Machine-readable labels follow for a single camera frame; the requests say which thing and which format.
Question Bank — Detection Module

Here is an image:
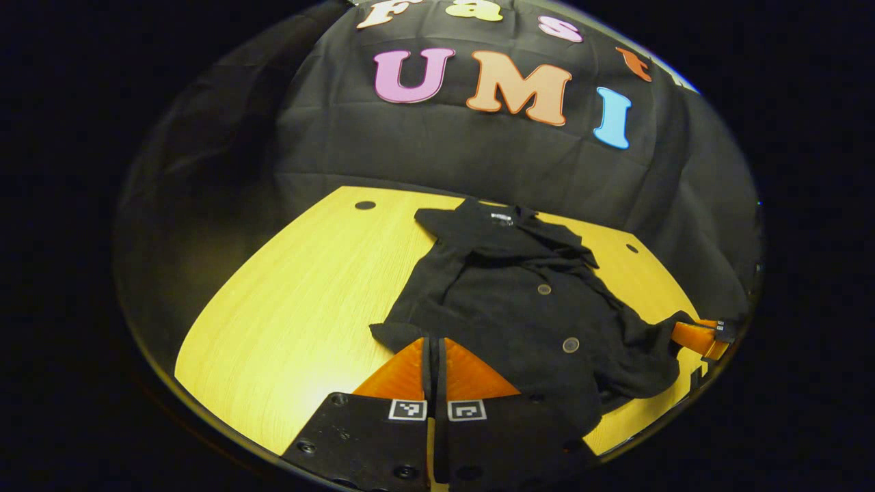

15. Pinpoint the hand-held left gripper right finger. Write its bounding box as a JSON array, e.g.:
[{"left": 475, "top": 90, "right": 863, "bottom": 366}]
[{"left": 434, "top": 336, "right": 597, "bottom": 491}]

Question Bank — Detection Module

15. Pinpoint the black backdrop cloth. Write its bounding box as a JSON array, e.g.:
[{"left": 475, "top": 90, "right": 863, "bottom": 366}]
[{"left": 113, "top": 0, "right": 764, "bottom": 323}]

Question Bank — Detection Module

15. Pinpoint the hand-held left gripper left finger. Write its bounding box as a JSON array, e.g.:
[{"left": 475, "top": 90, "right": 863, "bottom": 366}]
[{"left": 282, "top": 336, "right": 433, "bottom": 492}]

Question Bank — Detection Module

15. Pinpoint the black buttoned garment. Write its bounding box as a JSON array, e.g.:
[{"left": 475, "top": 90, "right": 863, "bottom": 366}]
[{"left": 369, "top": 197, "right": 695, "bottom": 438}]

